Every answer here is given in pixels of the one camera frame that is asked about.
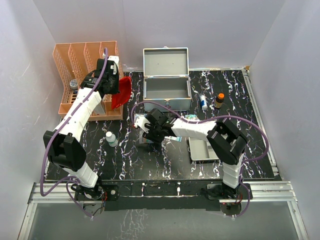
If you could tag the round blue white tin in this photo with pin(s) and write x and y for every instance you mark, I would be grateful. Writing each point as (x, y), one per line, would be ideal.
(73, 84)

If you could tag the teal plaster packet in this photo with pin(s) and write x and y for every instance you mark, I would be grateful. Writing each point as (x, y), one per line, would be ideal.
(191, 117)

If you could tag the clear bottle white cap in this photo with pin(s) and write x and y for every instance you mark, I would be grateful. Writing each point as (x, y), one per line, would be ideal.
(111, 139)

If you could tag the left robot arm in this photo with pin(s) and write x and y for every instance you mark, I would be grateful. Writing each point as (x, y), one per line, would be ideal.
(62, 145)

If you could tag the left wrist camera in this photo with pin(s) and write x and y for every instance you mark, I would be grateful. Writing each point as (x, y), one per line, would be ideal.
(113, 65)

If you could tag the orange plastic file organizer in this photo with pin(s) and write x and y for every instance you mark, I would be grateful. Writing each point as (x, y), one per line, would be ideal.
(74, 61)

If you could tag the blue bandage packet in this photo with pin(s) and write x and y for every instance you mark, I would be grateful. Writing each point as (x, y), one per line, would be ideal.
(139, 118)

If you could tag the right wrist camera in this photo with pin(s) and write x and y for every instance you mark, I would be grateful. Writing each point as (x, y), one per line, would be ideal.
(144, 125)

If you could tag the white blue tube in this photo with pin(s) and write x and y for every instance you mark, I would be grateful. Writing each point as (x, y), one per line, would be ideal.
(203, 102)

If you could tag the silver metal medicine case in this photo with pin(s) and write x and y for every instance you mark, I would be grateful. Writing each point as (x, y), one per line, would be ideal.
(166, 78)

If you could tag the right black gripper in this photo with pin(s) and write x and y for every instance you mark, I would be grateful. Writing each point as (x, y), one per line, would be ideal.
(150, 136)

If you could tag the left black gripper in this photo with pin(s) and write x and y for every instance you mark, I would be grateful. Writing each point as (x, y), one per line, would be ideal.
(115, 90)

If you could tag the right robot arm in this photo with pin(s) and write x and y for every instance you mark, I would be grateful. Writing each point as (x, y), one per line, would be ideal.
(226, 140)

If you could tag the grey plastic tray insert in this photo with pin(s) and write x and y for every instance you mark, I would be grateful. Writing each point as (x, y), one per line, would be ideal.
(201, 151)

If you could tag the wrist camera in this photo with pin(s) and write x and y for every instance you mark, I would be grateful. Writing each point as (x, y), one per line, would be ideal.
(113, 65)
(144, 125)

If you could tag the red first aid pouch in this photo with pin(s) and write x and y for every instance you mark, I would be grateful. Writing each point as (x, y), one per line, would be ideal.
(125, 90)

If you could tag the teal white wipes packet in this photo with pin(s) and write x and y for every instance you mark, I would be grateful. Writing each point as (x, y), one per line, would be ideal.
(174, 138)

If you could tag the grey stationery box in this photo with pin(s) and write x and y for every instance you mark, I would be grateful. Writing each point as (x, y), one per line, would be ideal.
(100, 109)

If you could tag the brown bottle orange cap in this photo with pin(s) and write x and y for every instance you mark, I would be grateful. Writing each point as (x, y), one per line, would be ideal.
(219, 100)

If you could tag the aluminium frame rail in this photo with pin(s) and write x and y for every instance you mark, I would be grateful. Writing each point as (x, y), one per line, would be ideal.
(167, 210)

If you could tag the cotton swab packet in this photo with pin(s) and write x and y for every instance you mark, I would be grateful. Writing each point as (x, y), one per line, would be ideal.
(143, 140)

